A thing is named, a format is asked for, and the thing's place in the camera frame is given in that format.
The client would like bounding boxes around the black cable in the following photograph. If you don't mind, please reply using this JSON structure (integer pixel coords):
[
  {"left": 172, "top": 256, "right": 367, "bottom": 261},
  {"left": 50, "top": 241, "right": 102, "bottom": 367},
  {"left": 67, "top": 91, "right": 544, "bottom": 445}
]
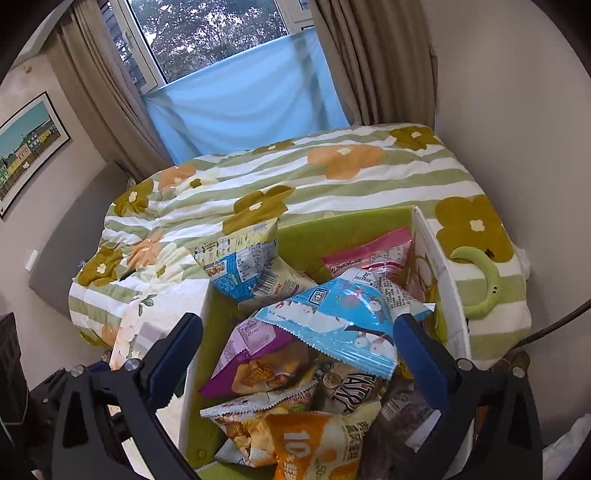
[{"left": 517, "top": 295, "right": 591, "bottom": 347}]

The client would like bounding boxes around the purple snack bag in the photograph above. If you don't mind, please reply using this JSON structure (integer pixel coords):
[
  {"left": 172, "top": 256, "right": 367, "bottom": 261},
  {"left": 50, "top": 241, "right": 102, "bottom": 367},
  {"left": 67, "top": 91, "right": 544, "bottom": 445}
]
[{"left": 198, "top": 318, "right": 315, "bottom": 398}]

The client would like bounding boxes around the light blue snack bag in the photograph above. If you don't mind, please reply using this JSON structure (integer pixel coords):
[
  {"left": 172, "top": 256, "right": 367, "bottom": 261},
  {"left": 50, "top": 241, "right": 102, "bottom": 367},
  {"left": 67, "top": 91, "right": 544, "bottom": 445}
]
[{"left": 254, "top": 274, "right": 437, "bottom": 380}]

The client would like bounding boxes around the beige curtain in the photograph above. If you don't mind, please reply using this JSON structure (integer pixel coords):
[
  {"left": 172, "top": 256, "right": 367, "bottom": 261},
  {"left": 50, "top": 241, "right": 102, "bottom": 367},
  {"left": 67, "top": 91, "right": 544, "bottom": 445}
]
[
  {"left": 314, "top": 0, "right": 439, "bottom": 127},
  {"left": 46, "top": 0, "right": 176, "bottom": 181}
]

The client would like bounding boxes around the green striped floral blanket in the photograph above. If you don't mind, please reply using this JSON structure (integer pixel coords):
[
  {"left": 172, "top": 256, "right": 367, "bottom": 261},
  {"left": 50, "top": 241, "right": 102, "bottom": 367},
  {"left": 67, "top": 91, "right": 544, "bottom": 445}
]
[{"left": 68, "top": 122, "right": 532, "bottom": 361}]

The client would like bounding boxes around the green curved plastic band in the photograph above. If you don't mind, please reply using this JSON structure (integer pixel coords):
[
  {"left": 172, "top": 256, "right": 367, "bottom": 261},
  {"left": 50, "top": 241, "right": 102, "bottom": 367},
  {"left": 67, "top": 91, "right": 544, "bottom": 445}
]
[{"left": 450, "top": 246, "right": 502, "bottom": 320}]

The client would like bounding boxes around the white and blue snack bag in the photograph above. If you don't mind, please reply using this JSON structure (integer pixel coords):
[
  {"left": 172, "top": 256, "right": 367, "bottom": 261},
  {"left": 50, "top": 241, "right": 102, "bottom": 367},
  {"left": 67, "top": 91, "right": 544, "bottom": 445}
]
[{"left": 190, "top": 217, "right": 319, "bottom": 303}]

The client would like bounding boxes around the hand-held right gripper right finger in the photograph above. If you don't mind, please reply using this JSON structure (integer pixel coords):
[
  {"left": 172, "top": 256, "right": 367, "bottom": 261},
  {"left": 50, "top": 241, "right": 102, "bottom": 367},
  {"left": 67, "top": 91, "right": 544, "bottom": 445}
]
[{"left": 393, "top": 313, "right": 546, "bottom": 480}]

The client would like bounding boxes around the grey upholstered headboard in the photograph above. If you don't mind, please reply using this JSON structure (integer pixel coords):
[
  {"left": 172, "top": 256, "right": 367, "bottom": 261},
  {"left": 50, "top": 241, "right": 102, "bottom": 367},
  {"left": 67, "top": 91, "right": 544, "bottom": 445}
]
[{"left": 28, "top": 161, "right": 139, "bottom": 319}]

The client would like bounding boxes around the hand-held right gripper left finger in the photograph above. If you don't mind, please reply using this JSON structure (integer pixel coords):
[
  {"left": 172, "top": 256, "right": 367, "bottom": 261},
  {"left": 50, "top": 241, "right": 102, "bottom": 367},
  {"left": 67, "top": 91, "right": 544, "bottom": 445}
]
[{"left": 51, "top": 313, "right": 204, "bottom": 480}]

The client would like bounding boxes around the potato chips bag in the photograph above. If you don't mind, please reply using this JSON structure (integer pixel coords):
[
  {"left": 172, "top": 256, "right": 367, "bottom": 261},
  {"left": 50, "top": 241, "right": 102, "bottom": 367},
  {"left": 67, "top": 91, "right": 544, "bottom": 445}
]
[{"left": 199, "top": 381, "right": 319, "bottom": 468}]

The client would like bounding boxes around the gold snack packet brown lettering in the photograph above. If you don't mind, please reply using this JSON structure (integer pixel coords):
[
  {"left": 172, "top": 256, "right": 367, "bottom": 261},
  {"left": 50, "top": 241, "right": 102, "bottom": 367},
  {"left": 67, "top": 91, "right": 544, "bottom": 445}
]
[{"left": 314, "top": 357, "right": 393, "bottom": 416}]

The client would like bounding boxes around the dark brown snack packet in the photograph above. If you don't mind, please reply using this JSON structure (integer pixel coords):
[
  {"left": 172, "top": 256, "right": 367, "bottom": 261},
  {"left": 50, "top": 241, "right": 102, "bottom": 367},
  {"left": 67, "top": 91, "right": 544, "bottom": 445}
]
[{"left": 365, "top": 383, "right": 444, "bottom": 480}]

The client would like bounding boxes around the green cardboard box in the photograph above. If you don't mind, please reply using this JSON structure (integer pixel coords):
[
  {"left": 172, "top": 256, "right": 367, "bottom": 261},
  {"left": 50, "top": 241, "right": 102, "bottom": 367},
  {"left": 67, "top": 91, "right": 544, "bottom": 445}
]
[{"left": 178, "top": 204, "right": 472, "bottom": 480}]

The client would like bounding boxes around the pink snack packet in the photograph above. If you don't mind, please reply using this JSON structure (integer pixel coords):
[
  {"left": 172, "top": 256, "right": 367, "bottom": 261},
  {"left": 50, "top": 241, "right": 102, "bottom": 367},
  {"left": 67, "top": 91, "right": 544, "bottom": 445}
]
[{"left": 321, "top": 226, "right": 414, "bottom": 282}]

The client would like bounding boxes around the framed wall picture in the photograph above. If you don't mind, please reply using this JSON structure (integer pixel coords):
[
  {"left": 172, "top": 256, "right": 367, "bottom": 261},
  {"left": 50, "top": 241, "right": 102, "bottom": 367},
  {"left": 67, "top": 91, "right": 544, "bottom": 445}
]
[{"left": 0, "top": 91, "right": 71, "bottom": 217}]

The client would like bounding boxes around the pale floral cloth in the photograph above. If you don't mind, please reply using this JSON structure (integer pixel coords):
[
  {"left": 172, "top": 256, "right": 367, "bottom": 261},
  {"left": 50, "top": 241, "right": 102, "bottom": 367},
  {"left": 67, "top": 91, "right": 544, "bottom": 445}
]
[{"left": 111, "top": 295, "right": 208, "bottom": 370}]

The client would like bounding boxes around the window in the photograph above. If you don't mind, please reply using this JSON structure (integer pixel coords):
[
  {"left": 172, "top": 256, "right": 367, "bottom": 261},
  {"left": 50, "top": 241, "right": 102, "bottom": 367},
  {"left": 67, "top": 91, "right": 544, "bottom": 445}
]
[{"left": 99, "top": 0, "right": 319, "bottom": 93}]

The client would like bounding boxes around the blue window cloth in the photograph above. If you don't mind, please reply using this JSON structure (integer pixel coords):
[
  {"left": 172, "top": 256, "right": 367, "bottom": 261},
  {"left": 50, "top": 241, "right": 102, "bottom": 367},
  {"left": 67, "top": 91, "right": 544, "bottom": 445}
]
[{"left": 145, "top": 32, "right": 349, "bottom": 164}]

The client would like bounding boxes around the orange cream snack bag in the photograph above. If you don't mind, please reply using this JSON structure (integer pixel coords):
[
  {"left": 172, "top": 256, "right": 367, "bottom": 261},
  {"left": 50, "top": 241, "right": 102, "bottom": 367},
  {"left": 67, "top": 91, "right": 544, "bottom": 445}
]
[{"left": 265, "top": 408, "right": 384, "bottom": 480}]

